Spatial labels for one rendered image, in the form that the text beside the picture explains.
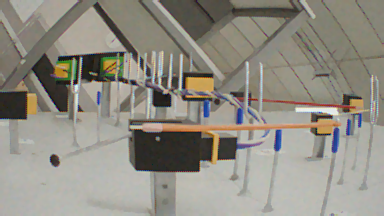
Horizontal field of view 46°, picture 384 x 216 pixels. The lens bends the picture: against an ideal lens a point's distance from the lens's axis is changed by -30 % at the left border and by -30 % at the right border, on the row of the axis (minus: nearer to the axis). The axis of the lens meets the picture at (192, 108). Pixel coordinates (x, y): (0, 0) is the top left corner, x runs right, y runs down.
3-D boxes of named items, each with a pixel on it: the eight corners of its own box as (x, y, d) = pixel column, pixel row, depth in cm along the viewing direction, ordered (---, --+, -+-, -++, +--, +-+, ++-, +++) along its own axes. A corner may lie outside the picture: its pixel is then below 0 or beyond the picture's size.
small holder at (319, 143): (320, 151, 91) (323, 109, 90) (331, 160, 82) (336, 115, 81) (298, 153, 91) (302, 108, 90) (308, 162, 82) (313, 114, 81)
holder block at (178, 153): (128, 161, 55) (128, 118, 55) (189, 163, 56) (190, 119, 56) (135, 171, 51) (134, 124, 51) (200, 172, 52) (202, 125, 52)
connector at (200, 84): (211, 96, 108) (211, 78, 108) (213, 97, 106) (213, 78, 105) (185, 96, 107) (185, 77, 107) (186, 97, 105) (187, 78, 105)
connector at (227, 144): (174, 154, 55) (175, 132, 55) (227, 154, 57) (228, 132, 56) (183, 161, 52) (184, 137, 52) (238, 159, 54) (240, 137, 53)
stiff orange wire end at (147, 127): (128, 129, 40) (128, 121, 40) (338, 126, 45) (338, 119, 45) (131, 132, 39) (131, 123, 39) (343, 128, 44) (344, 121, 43)
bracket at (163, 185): (147, 208, 56) (145, 162, 56) (171, 209, 57) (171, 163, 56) (155, 220, 52) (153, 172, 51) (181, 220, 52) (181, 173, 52)
